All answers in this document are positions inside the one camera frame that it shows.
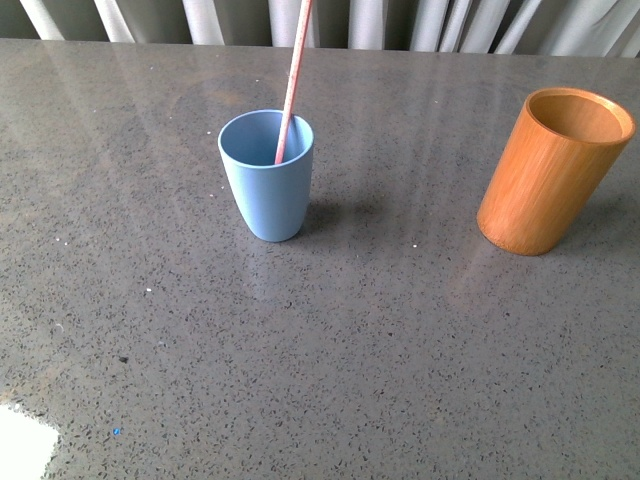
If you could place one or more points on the blue plastic cup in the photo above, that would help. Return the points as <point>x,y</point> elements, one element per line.
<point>272,198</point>

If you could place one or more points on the orange bamboo chopstick holder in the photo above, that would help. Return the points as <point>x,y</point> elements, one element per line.
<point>563,143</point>

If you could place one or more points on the grey pleated curtain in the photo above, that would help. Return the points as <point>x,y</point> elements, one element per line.
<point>529,27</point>

